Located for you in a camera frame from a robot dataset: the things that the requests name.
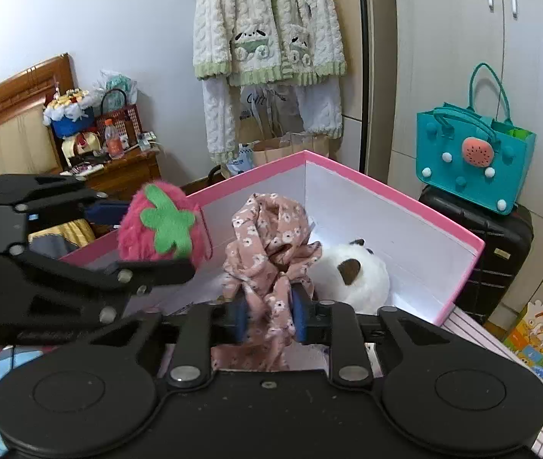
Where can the red mesh basket bag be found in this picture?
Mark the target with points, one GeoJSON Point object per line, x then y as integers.
{"type": "Point", "coordinates": [121, 117]}

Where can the pink cardboard box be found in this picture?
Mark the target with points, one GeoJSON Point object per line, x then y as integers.
{"type": "Point", "coordinates": [396, 229]}

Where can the clear printed plastic bag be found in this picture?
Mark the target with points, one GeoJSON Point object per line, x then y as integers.
{"type": "Point", "coordinates": [264, 103]}

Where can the white panda plush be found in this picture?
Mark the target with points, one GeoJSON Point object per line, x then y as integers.
{"type": "Point", "coordinates": [362, 282]}

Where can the pink floral scrunchie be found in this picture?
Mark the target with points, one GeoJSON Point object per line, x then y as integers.
{"type": "Point", "coordinates": [264, 239]}

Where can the wooden nightstand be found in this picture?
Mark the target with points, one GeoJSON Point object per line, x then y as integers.
{"type": "Point", "coordinates": [128, 172]}

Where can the white knitted cardigan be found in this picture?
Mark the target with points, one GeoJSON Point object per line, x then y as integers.
{"type": "Point", "coordinates": [262, 9]}

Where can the brown paper bag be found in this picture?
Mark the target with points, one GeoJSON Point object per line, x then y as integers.
{"type": "Point", "coordinates": [276, 148]}

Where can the teal tote bag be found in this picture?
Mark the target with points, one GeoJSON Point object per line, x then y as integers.
{"type": "Point", "coordinates": [448, 167]}

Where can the pink strawberry plush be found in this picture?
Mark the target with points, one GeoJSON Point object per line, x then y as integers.
{"type": "Point", "coordinates": [157, 244]}

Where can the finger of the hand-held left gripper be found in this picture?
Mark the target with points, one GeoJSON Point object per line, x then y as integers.
{"type": "Point", "coordinates": [61, 282]}
{"type": "Point", "coordinates": [47, 193]}

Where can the yellow cloth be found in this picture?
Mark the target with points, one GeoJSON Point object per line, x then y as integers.
{"type": "Point", "coordinates": [73, 232]}

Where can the black suitcase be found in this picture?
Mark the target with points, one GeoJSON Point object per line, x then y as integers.
{"type": "Point", "coordinates": [496, 258]}

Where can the blue and white flower box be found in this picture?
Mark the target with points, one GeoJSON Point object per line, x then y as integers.
{"type": "Point", "coordinates": [70, 114]}

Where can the wooden bed headboard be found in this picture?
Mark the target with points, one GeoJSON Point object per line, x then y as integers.
{"type": "Point", "coordinates": [8, 124]}

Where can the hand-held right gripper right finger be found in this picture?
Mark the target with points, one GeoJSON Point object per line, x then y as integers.
{"type": "Point", "coordinates": [301, 315]}

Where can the orange drink bottle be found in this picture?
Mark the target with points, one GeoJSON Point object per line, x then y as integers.
{"type": "Point", "coordinates": [113, 141]}

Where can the beige wardrobe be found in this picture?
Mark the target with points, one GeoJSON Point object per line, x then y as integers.
{"type": "Point", "coordinates": [443, 33]}

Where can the yellow and red toy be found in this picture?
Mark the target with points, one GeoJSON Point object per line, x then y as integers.
{"type": "Point", "coordinates": [82, 143]}

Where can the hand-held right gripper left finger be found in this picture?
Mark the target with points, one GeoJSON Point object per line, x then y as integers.
{"type": "Point", "coordinates": [237, 320]}

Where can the colourful gift bag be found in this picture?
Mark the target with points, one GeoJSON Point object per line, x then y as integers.
{"type": "Point", "coordinates": [539, 339]}

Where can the teal and white plastic bag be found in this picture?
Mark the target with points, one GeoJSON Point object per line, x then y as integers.
{"type": "Point", "coordinates": [118, 83]}

